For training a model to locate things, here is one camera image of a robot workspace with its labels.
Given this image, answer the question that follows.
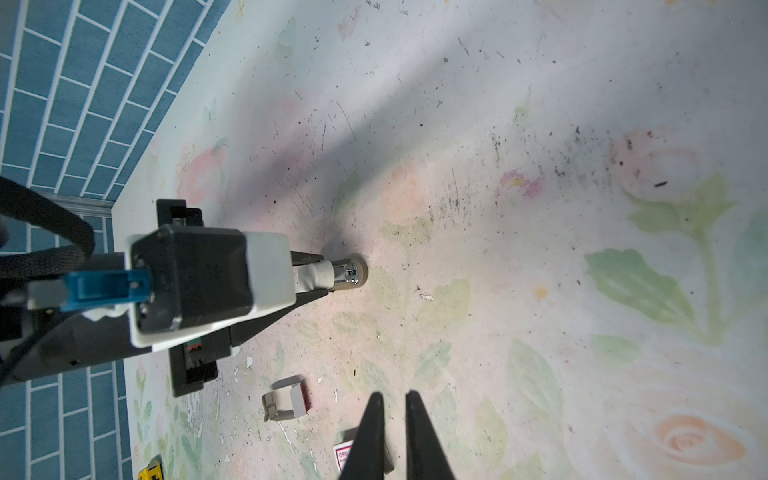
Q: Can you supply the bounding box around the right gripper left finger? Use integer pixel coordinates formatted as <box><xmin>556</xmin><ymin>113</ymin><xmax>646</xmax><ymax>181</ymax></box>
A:
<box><xmin>339</xmin><ymin>392</ymin><xmax>385</xmax><ymax>480</ymax></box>

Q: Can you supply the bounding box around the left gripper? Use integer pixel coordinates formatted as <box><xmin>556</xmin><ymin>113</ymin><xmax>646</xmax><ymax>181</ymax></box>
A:
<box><xmin>130</xmin><ymin>199</ymin><xmax>330</xmax><ymax>397</ymax></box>

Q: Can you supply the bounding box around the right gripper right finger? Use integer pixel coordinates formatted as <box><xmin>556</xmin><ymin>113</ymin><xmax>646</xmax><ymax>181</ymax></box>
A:
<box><xmin>405</xmin><ymin>390</ymin><xmax>455</xmax><ymax>480</ymax></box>

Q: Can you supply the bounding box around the red staples box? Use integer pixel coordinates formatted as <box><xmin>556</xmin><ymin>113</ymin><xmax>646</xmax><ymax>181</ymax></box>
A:
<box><xmin>333</xmin><ymin>427</ymin><xmax>395</xmax><ymax>479</ymax></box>

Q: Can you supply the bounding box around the olive grey stapler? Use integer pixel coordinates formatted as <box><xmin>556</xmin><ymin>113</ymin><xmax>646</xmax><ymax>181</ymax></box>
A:
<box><xmin>293</xmin><ymin>255</ymin><xmax>369</xmax><ymax>294</ymax></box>

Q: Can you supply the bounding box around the staples tray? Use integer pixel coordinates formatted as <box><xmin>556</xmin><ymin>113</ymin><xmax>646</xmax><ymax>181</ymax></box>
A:
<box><xmin>261</xmin><ymin>375</ymin><xmax>311</xmax><ymax>422</ymax></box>

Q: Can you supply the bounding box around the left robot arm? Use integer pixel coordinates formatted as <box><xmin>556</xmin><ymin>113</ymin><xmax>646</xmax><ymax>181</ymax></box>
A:
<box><xmin>1</xmin><ymin>179</ymin><xmax>343</xmax><ymax>397</ymax></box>

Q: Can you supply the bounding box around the yellow tape measure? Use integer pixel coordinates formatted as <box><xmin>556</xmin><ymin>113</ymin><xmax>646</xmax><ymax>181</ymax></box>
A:
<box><xmin>136</xmin><ymin>455</ymin><xmax>165</xmax><ymax>480</ymax></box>

